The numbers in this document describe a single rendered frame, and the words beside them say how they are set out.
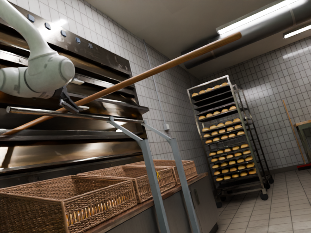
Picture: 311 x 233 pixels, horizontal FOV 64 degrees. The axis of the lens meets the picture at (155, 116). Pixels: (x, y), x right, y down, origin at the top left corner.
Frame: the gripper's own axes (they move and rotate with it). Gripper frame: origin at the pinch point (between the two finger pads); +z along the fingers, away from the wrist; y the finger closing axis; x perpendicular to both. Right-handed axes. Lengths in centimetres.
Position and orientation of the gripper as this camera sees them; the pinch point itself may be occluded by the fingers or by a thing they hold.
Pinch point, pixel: (83, 95)
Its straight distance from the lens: 129.5
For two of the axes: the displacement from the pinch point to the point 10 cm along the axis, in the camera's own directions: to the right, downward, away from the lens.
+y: 2.4, 9.5, -1.9
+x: 8.6, -3.0, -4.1
